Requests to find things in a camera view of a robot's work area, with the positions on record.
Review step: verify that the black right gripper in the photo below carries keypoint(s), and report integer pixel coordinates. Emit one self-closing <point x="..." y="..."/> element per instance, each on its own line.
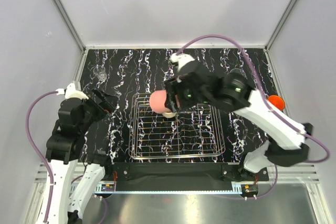
<point x="170" y="86"/>

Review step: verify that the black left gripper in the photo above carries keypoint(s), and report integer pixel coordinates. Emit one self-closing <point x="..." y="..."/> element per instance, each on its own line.
<point x="106" y="107"/>

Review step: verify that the beige brown ceramic cup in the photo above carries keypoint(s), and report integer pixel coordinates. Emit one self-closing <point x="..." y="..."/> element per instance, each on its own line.
<point x="169" y="114"/>

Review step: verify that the pink plastic cup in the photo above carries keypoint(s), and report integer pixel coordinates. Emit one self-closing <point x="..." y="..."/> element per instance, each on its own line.
<point x="157" y="102"/>

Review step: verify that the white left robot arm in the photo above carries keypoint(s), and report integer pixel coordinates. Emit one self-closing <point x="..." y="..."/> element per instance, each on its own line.
<point x="76" y="114"/>

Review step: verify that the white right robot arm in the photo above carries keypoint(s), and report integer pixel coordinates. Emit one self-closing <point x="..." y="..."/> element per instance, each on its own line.
<point x="233" y="93"/>

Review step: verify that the small clear glass cup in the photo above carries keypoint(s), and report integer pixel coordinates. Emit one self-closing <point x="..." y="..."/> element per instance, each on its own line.
<point x="100" y="73"/>

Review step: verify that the black marbled table mat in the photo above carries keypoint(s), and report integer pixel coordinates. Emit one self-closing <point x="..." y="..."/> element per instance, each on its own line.
<point x="133" y="71"/>

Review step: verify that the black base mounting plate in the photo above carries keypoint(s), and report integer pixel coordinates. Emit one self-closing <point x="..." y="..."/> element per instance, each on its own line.
<point x="171" y="177"/>

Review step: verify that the large clear glass cup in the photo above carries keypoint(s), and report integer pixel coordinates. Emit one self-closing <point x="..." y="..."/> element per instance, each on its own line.
<point x="238" y="71"/>

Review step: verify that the orange translucent plastic cup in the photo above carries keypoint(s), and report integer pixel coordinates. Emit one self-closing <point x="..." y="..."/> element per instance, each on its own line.
<point x="277" y="101"/>

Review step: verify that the metal wire dish rack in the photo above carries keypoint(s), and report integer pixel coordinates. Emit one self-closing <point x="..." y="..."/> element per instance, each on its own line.
<point x="194" y="133"/>

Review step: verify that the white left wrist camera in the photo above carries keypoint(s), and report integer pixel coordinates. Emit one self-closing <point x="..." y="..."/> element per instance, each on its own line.
<point x="71" y="92"/>

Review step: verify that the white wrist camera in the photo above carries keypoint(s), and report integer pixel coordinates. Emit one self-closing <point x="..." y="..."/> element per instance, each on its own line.
<point x="184" y="63"/>
<point x="71" y="92"/>

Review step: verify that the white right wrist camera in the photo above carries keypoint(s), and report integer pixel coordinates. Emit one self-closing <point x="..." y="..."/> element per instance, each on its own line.
<point x="184" y="63"/>

